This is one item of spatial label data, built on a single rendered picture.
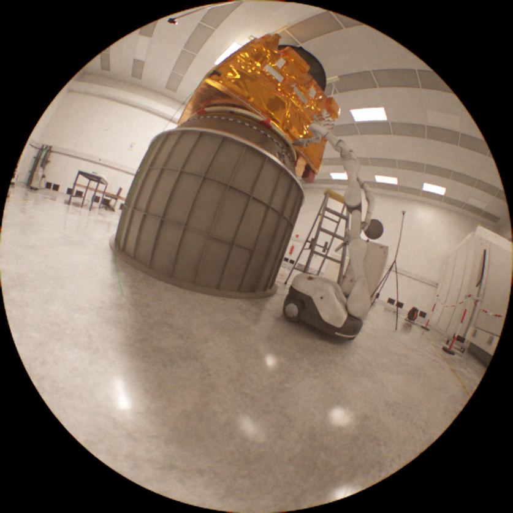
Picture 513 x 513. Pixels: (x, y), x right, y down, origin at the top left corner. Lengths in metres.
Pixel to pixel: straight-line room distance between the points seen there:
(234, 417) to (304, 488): 0.28
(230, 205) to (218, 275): 0.52
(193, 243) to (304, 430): 1.16
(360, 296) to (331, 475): 1.04
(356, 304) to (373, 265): 2.97
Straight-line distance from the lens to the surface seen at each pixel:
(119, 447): 0.46
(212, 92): 1.91
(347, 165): 1.63
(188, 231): 1.16
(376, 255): 4.18
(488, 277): 5.89
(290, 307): 1.18
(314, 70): 4.05
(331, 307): 1.08
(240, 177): 1.24
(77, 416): 0.50
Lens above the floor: 0.44
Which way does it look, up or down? 4 degrees down
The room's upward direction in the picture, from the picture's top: 20 degrees clockwise
